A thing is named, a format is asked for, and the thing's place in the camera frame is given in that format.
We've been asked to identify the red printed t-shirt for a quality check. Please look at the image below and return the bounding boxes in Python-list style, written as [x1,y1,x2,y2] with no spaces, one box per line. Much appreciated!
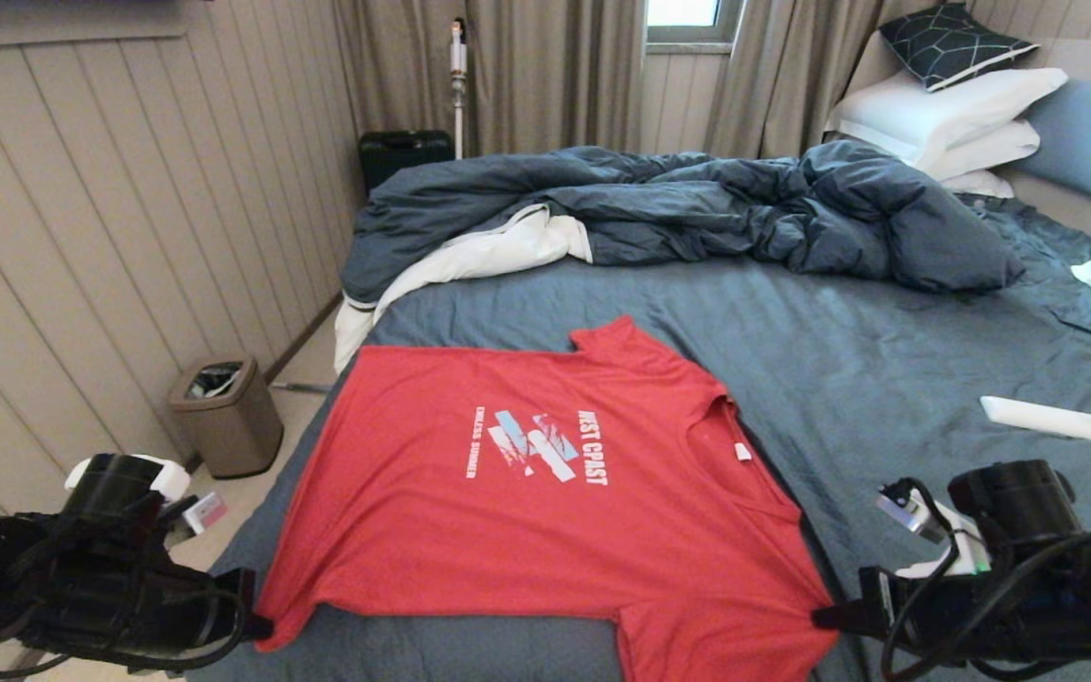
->
[254,315,840,682]

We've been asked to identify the brown square trash bin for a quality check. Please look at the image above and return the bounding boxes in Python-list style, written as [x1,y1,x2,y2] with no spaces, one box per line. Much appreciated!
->
[168,355,285,479]

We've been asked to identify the white remote control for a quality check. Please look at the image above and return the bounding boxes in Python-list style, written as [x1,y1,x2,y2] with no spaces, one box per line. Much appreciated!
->
[979,395,1091,448]

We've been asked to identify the blue-grey bed sheet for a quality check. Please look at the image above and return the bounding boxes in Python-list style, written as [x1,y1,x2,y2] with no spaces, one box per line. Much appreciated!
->
[188,194,1091,682]

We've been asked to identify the dark blue crumpled duvet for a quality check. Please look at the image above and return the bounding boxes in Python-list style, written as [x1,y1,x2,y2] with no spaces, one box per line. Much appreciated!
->
[334,139,1027,373]

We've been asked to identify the flat white pillow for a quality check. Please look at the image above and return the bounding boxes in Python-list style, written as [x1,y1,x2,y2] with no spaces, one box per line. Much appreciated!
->
[939,170,1016,200]

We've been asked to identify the medium white pillow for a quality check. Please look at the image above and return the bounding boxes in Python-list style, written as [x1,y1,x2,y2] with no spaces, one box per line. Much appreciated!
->
[915,119,1042,183]

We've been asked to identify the black hard-shell suitcase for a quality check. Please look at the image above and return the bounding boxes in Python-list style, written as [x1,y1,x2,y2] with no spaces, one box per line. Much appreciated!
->
[360,130,456,195]

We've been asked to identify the large white pillow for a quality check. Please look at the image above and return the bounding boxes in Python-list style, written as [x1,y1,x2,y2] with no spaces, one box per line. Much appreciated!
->
[826,66,1069,169]

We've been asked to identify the narrow beige curtain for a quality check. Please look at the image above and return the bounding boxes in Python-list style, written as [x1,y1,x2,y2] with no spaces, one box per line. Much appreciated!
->
[703,0,973,160]

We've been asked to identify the dark geometric patterned cushion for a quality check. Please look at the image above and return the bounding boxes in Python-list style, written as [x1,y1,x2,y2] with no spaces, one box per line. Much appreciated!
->
[877,3,1041,93]

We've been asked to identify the white stick vacuum cleaner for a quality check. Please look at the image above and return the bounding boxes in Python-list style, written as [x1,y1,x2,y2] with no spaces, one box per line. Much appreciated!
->
[449,18,469,160]

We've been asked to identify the wide beige curtain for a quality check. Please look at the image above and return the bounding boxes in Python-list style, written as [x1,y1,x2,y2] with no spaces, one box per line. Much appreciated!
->
[332,0,646,157]

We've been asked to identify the grey framed window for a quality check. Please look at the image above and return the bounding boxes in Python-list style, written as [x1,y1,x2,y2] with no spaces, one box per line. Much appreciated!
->
[644,0,743,45]

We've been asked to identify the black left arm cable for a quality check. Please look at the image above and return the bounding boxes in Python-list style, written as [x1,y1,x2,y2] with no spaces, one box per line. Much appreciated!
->
[0,511,253,679]

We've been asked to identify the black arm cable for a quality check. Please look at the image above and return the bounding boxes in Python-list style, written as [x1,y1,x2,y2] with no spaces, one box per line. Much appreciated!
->
[882,478,1091,682]
[0,511,253,679]

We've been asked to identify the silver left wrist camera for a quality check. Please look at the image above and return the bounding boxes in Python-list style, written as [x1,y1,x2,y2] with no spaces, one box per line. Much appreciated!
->
[182,491,228,535]

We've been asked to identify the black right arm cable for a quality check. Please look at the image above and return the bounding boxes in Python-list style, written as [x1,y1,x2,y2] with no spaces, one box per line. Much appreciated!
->
[882,478,1091,682]

